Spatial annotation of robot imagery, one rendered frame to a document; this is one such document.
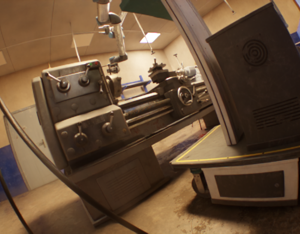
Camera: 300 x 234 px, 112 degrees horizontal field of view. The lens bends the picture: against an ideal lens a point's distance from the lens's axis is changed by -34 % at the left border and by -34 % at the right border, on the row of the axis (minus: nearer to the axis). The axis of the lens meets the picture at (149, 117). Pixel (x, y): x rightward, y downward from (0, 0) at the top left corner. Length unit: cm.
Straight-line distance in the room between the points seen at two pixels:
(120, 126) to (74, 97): 44
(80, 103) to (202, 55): 95
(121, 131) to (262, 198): 100
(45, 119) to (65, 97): 23
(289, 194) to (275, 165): 16
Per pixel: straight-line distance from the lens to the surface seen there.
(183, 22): 90
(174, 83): 161
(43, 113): 124
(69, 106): 125
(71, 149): 106
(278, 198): 76
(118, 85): 159
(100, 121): 112
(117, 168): 124
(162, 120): 160
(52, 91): 128
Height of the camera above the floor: 62
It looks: level
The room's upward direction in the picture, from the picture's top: 22 degrees counter-clockwise
